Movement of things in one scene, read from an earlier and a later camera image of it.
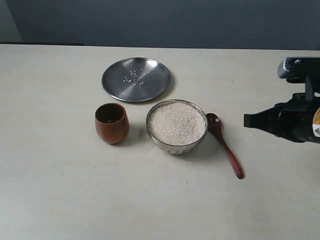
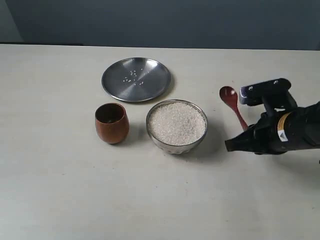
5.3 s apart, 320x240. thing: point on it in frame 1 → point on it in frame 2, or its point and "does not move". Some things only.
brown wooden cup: [112, 123] does not move
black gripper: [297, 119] → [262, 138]
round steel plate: [136, 79] does not move
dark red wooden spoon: [214, 126] → [229, 96]
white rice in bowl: [177, 123] does not move
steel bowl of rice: [177, 126] does not move
